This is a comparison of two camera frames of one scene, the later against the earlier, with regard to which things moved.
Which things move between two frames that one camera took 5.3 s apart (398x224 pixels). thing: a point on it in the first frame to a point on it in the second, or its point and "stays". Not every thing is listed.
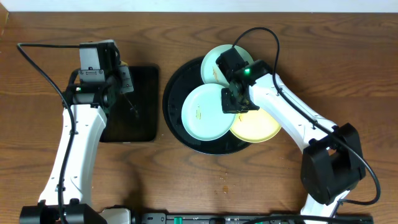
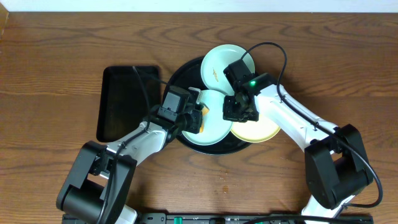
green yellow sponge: x=122 y=63 to x=205 y=111
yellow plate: x=255 y=126 stays
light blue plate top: x=211 y=73 stays
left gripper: x=115 y=81 to x=195 y=116
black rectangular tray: x=135 y=117 stays
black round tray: x=187 y=76 stays
